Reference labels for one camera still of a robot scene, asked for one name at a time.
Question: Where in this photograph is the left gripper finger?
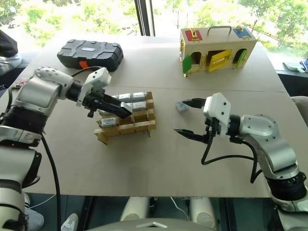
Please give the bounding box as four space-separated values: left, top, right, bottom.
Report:
104 94 124 107
98 102 133 120

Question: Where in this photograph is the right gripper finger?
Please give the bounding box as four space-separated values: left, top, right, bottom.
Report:
182 97 208 109
173 128 205 143

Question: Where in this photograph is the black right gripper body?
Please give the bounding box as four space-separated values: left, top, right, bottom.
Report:
203 116 222 145

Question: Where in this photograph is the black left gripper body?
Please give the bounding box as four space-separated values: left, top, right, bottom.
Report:
81 88 107 118

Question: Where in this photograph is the wooden slatted rack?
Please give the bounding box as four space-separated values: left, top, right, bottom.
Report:
93 90 157 146

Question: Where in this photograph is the black plastic tool case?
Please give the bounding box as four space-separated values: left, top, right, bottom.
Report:
56 39 124 73

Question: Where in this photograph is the wooden lock activity box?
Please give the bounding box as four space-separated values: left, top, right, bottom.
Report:
179 25 258 78

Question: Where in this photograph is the white rounded robot leg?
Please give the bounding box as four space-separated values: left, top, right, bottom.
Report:
189 197 217 230
119 196 150 222

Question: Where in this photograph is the grey robot torso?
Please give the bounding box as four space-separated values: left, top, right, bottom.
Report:
86 217 218 231

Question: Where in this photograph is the pale green flat item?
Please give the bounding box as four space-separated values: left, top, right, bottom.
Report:
282 61 306 74

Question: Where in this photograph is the person in dark clothing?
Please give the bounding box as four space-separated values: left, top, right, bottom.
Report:
0 29 22 70

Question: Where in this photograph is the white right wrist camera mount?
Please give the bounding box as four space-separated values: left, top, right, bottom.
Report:
203 92 232 138

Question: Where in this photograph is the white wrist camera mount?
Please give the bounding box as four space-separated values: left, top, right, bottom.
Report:
76 67 112 107
203 92 232 138

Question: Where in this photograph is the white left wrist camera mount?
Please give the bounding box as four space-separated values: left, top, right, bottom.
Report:
76 67 112 107

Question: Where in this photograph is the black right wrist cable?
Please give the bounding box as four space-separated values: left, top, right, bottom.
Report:
201 134 263 184

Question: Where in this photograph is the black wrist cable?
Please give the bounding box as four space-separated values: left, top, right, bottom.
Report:
201 134 263 184
71 66 102 78

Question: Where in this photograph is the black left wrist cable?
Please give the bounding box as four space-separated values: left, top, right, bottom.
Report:
71 66 102 78

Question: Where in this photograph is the thin white cable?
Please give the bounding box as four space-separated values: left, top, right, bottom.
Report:
30 192 57 210
170 196 191 220

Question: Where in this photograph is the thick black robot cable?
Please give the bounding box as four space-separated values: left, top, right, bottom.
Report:
40 134 61 231

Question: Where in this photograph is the black window frame post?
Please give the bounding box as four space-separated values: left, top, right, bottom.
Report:
134 0 155 37

